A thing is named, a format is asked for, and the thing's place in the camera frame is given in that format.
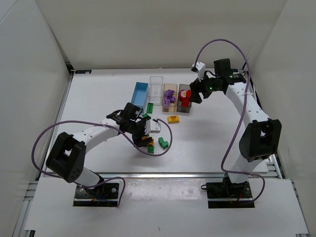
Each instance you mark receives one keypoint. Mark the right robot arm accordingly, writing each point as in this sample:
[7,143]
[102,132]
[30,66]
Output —
[260,138]

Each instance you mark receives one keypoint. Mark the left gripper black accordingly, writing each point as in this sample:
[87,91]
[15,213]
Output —
[139,131]

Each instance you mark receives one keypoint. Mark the blue label sticker left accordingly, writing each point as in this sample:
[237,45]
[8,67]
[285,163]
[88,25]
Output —
[83,72]

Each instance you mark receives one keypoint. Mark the purple lego brick with studs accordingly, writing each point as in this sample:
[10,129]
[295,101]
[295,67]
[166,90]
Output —
[169,93]

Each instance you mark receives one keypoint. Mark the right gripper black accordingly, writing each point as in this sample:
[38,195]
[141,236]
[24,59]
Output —
[197,88]

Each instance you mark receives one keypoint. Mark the red lego brick with sticker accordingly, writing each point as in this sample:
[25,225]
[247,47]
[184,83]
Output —
[182,94]

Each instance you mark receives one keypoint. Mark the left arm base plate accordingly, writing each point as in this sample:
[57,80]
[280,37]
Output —
[106,195]

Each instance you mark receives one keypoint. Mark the smoky grey plastic container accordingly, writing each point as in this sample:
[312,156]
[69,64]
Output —
[179,107]

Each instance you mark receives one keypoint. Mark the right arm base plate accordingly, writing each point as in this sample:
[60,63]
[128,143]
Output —
[219,197]

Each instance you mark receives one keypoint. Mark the amber transparent plastic container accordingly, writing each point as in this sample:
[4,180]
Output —
[172,107]

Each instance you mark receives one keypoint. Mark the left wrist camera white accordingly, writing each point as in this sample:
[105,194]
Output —
[152,126]

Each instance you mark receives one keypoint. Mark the yellow lego brick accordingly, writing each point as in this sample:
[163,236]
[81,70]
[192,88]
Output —
[173,119]

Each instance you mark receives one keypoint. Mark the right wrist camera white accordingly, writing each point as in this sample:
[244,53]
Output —
[199,68]

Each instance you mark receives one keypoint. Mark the aluminium frame rail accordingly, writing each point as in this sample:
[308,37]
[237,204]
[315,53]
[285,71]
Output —
[163,175]

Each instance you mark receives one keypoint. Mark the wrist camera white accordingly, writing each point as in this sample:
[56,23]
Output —
[152,126]
[199,68]

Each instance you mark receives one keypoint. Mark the green lego plate upright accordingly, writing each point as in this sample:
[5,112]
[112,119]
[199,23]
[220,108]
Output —
[150,107]

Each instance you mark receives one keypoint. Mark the green lego brick bottom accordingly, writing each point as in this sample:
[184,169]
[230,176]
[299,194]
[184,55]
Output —
[151,149]

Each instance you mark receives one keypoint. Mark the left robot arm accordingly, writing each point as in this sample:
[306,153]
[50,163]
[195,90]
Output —
[67,156]

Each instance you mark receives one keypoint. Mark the light blue plastic container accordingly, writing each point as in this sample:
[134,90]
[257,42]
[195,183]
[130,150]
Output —
[140,94]

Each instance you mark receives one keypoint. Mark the red long lego brick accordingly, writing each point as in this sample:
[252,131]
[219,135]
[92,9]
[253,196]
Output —
[185,103]

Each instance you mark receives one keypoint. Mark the small purple lego brick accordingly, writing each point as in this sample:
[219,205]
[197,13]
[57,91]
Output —
[171,99]

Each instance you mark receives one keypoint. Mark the clear plastic container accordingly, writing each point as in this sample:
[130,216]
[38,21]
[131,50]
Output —
[155,90]

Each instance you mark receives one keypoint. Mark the purple paw print lego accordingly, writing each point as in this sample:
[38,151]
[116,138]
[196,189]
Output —
[166,102]

